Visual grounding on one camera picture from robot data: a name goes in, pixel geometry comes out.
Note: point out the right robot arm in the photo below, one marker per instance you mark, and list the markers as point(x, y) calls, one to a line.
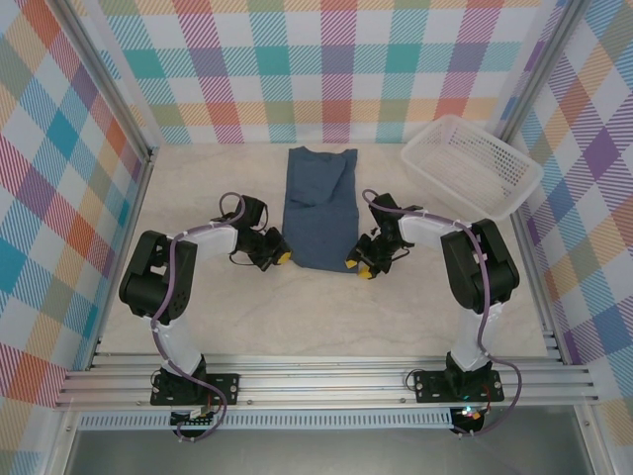
point(475, 267)

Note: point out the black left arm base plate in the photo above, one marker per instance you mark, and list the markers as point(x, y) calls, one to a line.
point(225, 388)

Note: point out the aluminium frame post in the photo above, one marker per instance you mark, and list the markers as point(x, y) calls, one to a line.
point(536, 74)
point(104, 81)

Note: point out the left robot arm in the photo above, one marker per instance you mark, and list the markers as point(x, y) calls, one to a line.
point(153, 277)

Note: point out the blue t-shirt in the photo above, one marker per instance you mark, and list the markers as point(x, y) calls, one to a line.
point(321, 227)

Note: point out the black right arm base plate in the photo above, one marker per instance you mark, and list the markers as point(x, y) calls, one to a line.
point(430, 388)

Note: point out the white plastic laundry basket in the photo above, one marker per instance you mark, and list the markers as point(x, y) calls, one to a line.
point(475, 158)

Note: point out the aluminium mounting rail beam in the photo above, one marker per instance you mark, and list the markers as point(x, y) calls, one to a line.
point(326, 383)

